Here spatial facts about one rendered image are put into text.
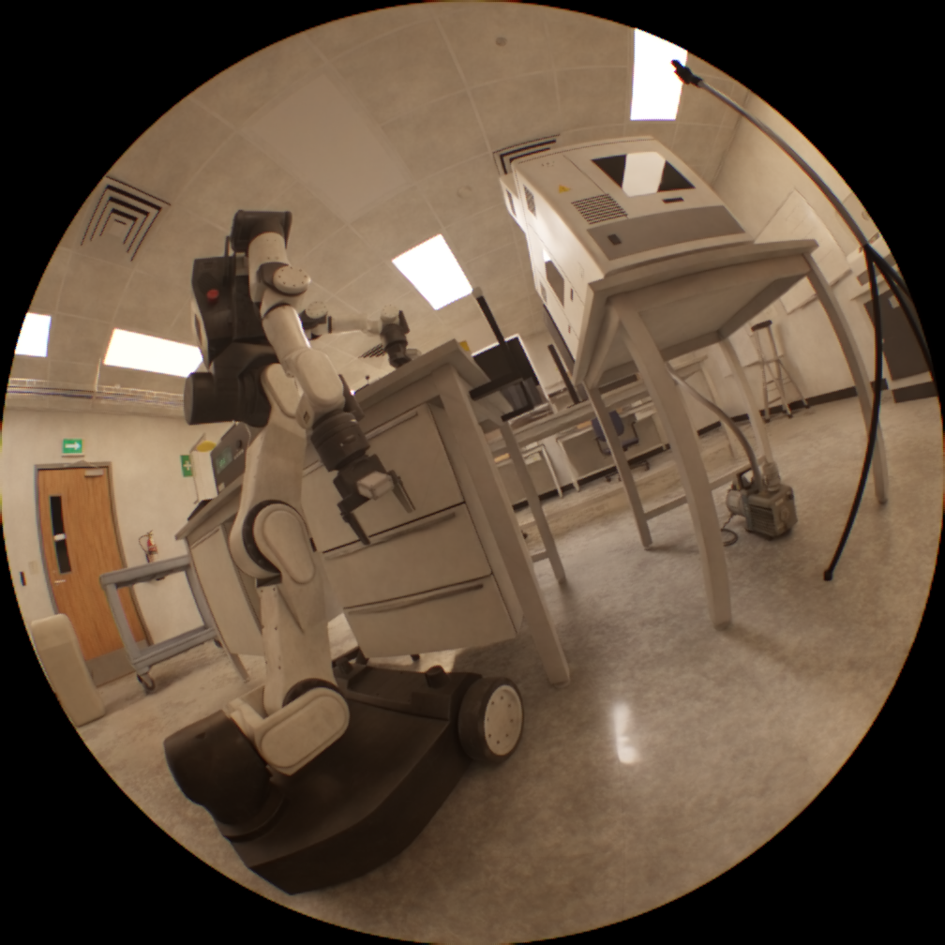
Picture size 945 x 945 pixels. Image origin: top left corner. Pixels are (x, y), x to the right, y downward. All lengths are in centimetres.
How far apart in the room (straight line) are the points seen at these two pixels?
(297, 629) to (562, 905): 65
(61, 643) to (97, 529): 172
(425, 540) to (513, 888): 76
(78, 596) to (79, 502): 94
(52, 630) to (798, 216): 639
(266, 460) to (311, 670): 42
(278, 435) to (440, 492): 39
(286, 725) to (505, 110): 295
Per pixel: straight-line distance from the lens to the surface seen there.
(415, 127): 244
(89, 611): 392
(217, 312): 84
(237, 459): 135
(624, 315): 75
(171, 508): 423
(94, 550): 398
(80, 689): 271
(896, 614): 91
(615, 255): 81
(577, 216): 89
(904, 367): 286
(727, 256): 95
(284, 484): 67
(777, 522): 126
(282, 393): 73
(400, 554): 80
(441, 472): 71
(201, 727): 64
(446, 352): 70
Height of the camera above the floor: 57
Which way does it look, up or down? 3 degrees up
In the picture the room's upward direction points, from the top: 21 degrees counter-clockwise
